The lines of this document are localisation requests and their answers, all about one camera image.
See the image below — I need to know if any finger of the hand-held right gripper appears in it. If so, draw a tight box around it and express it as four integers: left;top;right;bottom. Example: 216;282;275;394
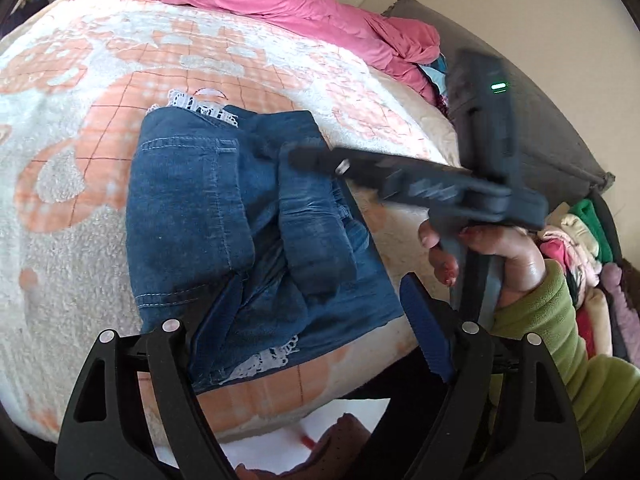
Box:
279;142;507;211

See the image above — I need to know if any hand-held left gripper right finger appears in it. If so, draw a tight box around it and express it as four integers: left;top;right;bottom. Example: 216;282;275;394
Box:
400;272;586;480

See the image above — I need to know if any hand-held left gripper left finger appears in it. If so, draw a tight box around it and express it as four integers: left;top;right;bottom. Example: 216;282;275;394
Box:
55;319;236;480

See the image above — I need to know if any blue denim pants lace trim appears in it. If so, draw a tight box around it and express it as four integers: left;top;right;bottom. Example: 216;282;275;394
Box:
125;89;407;396

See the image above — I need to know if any person's right forearm green sleeve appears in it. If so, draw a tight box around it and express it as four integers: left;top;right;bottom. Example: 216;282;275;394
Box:
487;260;640;480

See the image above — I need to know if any person's right hand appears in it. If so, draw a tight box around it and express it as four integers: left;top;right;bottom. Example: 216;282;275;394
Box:
417;220;548;312

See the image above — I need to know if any beige bed sheet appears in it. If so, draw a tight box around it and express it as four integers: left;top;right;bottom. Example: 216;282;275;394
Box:
385;67;463;173

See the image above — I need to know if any grey padded headboard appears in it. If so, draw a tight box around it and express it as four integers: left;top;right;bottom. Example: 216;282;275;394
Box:
382;0;617;192

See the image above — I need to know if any pile of folded clothes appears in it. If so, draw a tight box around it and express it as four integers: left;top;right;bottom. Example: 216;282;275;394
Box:
536;199;640;362

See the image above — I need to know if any pink duvet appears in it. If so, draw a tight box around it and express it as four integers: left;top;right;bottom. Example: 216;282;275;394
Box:
69;0;442;105

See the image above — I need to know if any peach and white fleece blanket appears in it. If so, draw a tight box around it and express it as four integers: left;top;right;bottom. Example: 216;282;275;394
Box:
0;0;462;445

